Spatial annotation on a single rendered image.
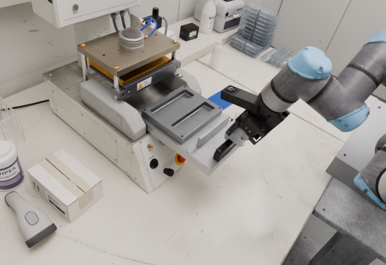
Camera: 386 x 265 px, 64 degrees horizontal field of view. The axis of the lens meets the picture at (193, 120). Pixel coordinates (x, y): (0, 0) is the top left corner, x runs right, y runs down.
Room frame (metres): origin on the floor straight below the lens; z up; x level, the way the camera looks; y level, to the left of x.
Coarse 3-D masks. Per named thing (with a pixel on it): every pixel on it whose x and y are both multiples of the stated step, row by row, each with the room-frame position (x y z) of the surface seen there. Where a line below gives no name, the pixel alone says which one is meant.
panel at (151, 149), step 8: (152, 136) 0.67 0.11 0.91; (144, 144) 0.64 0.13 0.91; (152, 144) 0.66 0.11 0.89; (160, 144) 0.68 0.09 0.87; (144, 152) 0.63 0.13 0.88; (152, 152) 0.65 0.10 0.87; (160, 152) 0.67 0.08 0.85; (168, 152) 0.69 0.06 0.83; (176, 152) 0.71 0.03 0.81; (144, 160) 0.61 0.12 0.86; (152, 160) 0.63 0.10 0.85; (160, 160) 0.65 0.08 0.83; (168, 160) 0.68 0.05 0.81; (176, 160) 0.70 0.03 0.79; (152, 168) 0.62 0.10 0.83; (160, 168) 0.64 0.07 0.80; (176, 168) 0.69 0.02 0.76; (152, 176) 0.61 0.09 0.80; (160, 176) 0.63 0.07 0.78; (168, 176) 0.65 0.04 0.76; (152, 184) 0.59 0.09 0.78; (160, 184) 0.61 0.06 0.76
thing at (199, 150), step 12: (144, 120) 0.68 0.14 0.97; (216, 120) 0.74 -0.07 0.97; (228, 120) 0.73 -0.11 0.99; (156, 132) 0.64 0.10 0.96; (204, 132) 0.63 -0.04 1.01; (216, 132) 0.68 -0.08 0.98; (168, 144) 0.62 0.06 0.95; (180, 144) 0.61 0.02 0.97; (192, 144) 0.62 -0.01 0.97; (204, 144) 0.63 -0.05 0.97; (216, 144) 0.64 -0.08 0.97; (192, 156) 0.57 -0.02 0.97; (204, 156) 0.58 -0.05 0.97; (228, 156) 0.62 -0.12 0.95; (204, 168) 0.55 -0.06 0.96; (216, 168) 0.57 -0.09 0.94
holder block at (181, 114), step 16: (176, 96) 0.80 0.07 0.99; (192, 96) 0.82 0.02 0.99; (144, 112) 0.69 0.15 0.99; (160, 112) 0.72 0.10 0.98; (176, 112) 0.71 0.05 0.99; (192, 112) 0.74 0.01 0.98; (208, 112) 0.76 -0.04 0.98; (160, 128) 0.65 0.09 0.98; (176, 128) 0.66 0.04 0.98; (192, 128) 0.66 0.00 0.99
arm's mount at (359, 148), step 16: (384, 112) 0.94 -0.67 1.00; (368, 128) 0.90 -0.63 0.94; (384, 128) 0.89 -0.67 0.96; (352, 144) 0.86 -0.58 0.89; (368, 144) 0.85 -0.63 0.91; (336, 160) 0.82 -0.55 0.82; (352, 160) 0.81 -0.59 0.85; (368, 160) 0.80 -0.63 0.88; (336, 176) 0.81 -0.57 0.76; (352, 176) 0.78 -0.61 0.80
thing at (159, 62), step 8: (96, 64) 0.79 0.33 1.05; (152, 64) 0.85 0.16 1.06; (160, 64) 0.86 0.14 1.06; (96, 72) 0.80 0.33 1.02; (104, 72) 0.78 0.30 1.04; (128, 72) 0.78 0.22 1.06; (136, 72) 0.78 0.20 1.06; (144, 72) 0.80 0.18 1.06; (112, 80) 0.76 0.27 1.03; (120, 80) 0.74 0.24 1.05; (128, 80) 0.74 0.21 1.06
